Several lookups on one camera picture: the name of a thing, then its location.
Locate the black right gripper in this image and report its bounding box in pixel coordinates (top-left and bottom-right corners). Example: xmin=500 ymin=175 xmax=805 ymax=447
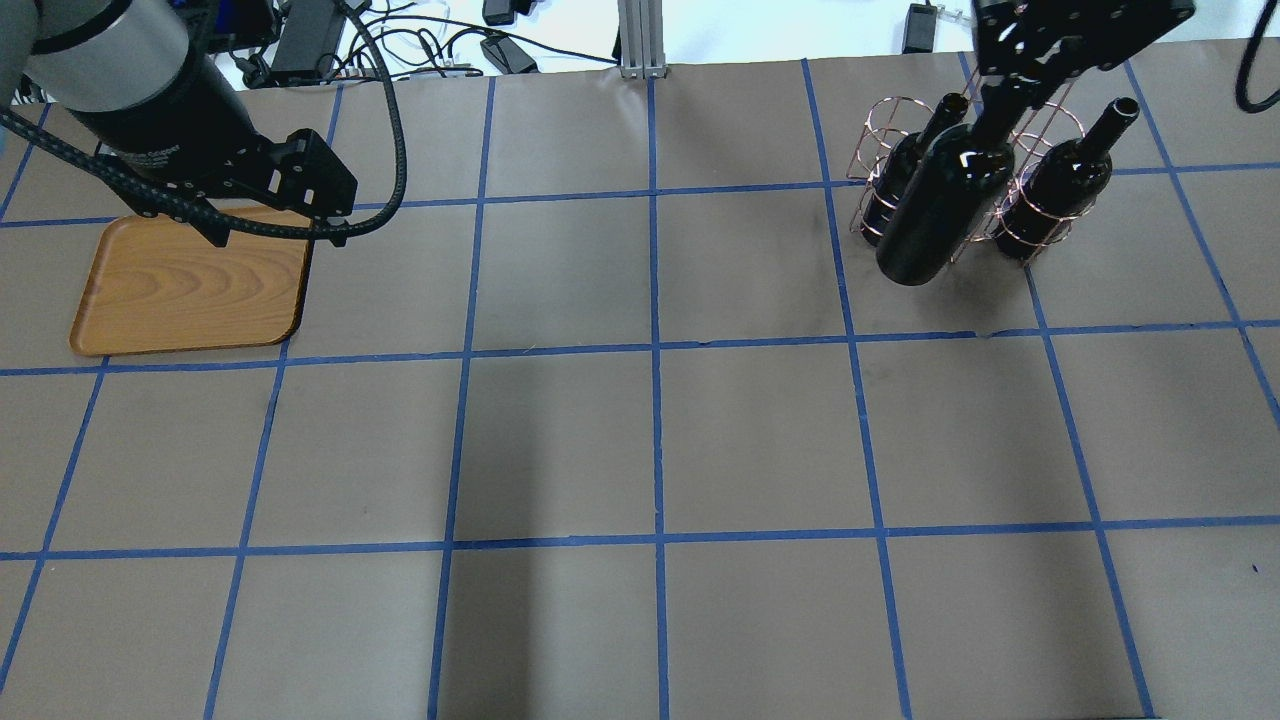
xmin=972 ymin=1 xmax=1197 ymax=106

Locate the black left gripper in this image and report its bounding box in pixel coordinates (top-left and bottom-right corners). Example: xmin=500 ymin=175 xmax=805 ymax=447
xmin=95 ymin=129 xmax=358 ymax=223

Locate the dark wine bottle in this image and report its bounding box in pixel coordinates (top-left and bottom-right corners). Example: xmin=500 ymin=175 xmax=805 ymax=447
xmin=991 ymin=96 xmax=1140 ymax=263
xmin=858 ymin=94 xmax=970 ymax=247
xmin=876 ymin=95 xmax=1030 ymax=286

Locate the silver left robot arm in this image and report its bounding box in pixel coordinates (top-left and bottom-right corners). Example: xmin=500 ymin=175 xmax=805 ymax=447
xmin=3 ymin=1 xmax=357 ymax=247

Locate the wooden tray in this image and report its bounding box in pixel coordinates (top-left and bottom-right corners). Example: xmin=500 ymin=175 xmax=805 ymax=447
xmin=68 ymin=217 xmax=314 ymax=357

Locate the black power adapter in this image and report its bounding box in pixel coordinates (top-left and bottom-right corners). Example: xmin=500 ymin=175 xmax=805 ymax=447
xmin=901 ymin=1 xmax=940 ymax=55
xmin=268 ymin=1 xmax=347 ymax=85

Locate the copper wire bottle basket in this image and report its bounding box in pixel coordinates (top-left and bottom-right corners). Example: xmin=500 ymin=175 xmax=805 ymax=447
xmin=847 ymin=76 xmax=1076 ymax=286

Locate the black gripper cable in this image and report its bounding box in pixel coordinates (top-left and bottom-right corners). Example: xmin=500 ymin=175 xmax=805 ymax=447
xmin=0 ymin=0 xmax=410 ymax=250

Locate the aluminium frame post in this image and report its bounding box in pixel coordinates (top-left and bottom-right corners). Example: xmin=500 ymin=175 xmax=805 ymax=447
xmin=617 ymin=0 xmax=669 ymax=79

